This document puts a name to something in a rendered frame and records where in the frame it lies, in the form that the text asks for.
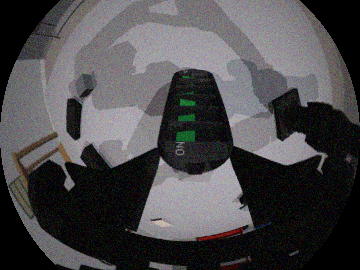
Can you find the beige flat rectangular block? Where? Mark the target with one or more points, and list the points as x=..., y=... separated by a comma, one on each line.
x=162, y=222

